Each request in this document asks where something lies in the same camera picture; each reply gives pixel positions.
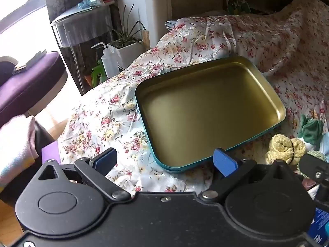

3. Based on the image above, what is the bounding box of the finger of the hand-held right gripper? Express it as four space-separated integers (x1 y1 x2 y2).
298 153 329 186

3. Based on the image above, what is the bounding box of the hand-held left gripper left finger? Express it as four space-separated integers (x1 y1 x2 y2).
37 147 132 202

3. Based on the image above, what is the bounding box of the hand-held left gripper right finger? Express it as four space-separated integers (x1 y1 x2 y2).
200 148 296 202

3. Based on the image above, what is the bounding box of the pink sock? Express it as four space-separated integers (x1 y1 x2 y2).
295 175 318 193

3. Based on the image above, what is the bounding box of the light blue cloth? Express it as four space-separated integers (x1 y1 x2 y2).
315 132 329 160

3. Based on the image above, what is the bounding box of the green and white sock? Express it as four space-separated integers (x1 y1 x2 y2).
298 114 325 152

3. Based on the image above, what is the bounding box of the gold and teal tin tray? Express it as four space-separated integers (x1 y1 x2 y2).
134 55 287 173

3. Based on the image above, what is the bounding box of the sage knitted cloth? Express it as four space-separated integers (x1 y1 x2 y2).
307 150 327 163

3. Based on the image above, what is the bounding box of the yellow rolled towel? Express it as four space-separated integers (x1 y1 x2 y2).
265 134 307 165

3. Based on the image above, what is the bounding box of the floral bedsheet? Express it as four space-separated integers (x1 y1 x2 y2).
58 0 329 193

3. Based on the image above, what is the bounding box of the blue packet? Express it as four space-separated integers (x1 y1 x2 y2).
311 207 329 246

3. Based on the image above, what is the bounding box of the purple box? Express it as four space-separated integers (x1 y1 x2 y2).
41 141 61 164

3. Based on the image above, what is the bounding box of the pink towel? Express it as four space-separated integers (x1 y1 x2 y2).
0 116 39 188

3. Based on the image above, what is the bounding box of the white squeeze bottle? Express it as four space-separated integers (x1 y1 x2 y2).
91 42 120 79

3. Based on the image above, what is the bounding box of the purple chair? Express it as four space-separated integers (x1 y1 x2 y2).
0 51 68 128

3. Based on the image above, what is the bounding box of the potted plant in white pot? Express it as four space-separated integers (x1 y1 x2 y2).
107 4 147 70

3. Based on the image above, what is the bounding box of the clear cylinder stand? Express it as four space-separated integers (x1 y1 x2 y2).
51 4 115 96

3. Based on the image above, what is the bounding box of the light wooden board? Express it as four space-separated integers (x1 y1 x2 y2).
142 29 151 50

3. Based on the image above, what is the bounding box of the blue plastic bag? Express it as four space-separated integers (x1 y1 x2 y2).
77 0 106 9

